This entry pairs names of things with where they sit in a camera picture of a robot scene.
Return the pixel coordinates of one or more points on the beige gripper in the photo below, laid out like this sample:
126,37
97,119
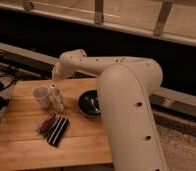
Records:
60,72

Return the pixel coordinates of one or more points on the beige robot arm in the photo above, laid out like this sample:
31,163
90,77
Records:
124,86

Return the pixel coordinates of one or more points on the clear plastic bottle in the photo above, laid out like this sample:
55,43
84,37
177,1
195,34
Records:
56,98

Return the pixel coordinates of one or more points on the white cup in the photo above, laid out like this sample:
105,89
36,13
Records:
41,95

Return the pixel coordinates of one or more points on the black bowl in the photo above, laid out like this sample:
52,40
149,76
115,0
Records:
88,104

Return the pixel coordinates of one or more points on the red brown snack packet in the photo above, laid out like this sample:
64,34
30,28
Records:
47,124

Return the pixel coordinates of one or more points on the black striped packet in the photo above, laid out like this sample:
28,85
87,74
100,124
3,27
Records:
58,131

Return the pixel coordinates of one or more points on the wooden shelf board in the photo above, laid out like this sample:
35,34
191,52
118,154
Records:
169,20

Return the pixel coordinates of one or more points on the metal bracket left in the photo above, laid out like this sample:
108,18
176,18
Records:
99,12

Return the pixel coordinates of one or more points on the metal bracket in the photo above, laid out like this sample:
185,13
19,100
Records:
99,12
163,16

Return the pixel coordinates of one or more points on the metal bracket right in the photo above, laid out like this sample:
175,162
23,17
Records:
163,16

